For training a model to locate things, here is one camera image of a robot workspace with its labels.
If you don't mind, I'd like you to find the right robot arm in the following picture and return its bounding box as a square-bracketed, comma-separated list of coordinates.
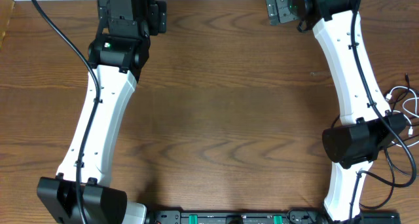
[266, 0, 406, 223]

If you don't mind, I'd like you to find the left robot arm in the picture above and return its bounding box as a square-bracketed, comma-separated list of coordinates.
[37, 0, 167, 223]

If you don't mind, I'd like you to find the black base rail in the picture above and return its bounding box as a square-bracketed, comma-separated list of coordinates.
[144, 209, 401, 224]

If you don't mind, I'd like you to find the white cable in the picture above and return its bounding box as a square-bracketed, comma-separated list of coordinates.
[384, 85, 419, 148]

